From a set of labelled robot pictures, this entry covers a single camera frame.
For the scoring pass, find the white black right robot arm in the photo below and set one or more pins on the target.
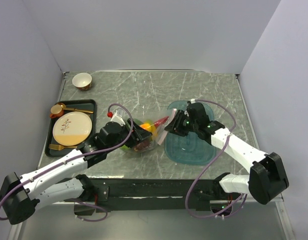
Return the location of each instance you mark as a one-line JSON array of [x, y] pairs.
[[266, 176]]

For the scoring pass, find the gold spoon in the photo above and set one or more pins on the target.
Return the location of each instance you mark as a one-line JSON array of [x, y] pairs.
[[64, 107]]

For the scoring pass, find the small orange cup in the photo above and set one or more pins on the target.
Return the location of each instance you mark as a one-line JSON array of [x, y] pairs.
[[56, 111]]

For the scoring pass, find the dark red apple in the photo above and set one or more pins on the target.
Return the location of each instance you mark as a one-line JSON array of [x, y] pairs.
[[142, 146]]

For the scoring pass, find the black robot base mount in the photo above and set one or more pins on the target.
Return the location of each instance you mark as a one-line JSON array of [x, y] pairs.
[[122, 194]]

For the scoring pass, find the translucent blue plastic container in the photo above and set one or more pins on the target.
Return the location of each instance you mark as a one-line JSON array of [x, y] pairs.
[[191, 149]]

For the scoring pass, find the clear zip top bag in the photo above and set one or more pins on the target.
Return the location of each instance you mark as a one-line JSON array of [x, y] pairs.
[[151, 117]]

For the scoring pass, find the gold fork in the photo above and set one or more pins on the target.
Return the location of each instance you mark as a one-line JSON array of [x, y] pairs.
[[59, 147]]

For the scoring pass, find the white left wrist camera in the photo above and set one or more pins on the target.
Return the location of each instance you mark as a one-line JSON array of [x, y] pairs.
[[118, 117]]

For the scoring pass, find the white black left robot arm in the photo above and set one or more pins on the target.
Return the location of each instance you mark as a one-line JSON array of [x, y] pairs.
[[21, 196]]

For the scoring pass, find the black rectangular tray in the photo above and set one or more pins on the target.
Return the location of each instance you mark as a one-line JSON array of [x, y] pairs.
[[83, 104]]

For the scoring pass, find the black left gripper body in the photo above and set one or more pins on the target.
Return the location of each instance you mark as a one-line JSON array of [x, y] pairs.
[[124, 134]]

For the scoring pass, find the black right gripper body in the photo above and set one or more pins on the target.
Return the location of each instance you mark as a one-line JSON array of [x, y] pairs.
[[193, 125]]

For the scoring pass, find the white bowl brown outside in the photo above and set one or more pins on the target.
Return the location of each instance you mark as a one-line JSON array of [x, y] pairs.
[[82, 81]]

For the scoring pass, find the cream plate with leaf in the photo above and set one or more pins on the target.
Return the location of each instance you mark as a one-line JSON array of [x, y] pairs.
[[72, 128]]

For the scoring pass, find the red chili pepper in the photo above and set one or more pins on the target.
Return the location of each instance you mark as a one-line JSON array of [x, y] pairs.
[[161, 121]]

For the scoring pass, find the orange green mango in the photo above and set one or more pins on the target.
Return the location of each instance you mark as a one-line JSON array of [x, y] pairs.
[[150, 128]]

